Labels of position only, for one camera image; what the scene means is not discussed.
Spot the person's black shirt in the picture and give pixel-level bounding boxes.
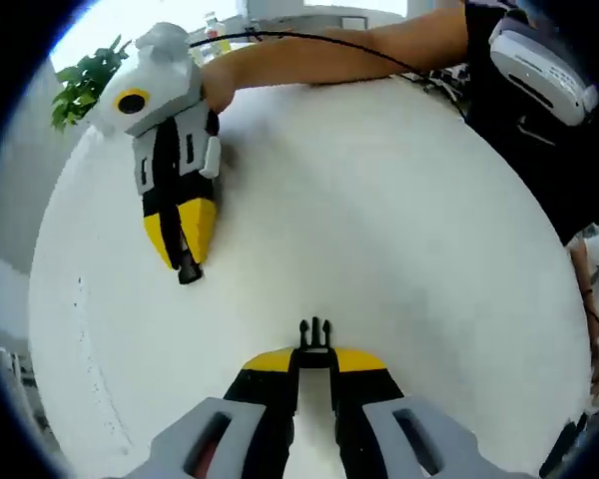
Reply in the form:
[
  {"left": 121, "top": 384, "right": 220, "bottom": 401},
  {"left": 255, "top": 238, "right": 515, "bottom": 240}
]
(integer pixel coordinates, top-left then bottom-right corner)
[{"left": 460, "top": 0, "right": 599, "bottom": 246}]

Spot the white chest device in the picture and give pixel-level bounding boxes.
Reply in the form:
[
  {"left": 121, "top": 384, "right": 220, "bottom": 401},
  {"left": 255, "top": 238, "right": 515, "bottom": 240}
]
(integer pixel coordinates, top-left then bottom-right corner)
[{"left": 488, "top": 8, "right": 599, "bottom": 127}]

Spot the black socket buckle part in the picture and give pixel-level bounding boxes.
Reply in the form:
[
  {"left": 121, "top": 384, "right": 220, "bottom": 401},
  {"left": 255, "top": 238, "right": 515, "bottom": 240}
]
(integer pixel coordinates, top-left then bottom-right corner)
[{"left": 177, "top": 243, "right": 204, "bottom": 286}]

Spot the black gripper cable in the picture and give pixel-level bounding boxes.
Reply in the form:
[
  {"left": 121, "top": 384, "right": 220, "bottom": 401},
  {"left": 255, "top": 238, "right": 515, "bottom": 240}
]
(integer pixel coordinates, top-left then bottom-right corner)
[{"left": 188, "top": 29, "right": 433, "bottom": 79}]

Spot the black pronged buckle part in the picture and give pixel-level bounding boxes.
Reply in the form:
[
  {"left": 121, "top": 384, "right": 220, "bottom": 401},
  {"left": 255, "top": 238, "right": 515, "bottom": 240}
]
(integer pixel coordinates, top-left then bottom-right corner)
[{"left": 297, "top": 315, "right": 338, "bottom": 370}]

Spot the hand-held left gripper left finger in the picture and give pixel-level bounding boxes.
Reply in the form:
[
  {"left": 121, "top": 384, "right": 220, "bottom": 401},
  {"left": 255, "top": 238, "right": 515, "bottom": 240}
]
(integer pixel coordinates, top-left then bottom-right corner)
[{"left": 112, "top": 347, "right": 301, "bottom": 479}]

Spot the clear bottle yellow liquid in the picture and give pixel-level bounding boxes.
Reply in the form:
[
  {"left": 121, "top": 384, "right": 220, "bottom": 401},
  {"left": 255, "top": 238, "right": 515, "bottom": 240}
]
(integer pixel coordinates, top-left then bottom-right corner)
[{"left": 202, "top": 10, "right": 234, "bottom": 54}]

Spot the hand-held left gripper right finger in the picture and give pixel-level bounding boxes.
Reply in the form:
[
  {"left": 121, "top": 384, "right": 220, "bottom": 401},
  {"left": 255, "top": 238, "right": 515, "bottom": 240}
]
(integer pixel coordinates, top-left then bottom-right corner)
[{"left": 327, "top": 347, "right": 540, "bottom": 479}]

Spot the person's right hand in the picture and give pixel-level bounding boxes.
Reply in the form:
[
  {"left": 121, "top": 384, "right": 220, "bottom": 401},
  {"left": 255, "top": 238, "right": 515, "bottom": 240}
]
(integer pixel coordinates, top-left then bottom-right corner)
[{"left": 201, "top": 60, "right": 240, "bottom": 114}]

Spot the potted green plant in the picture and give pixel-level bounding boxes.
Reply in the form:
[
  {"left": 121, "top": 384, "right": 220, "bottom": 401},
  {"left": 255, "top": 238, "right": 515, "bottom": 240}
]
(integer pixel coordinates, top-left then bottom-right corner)
[{"left": 49, "top": 33, "right": 134, "bottom": 134}]

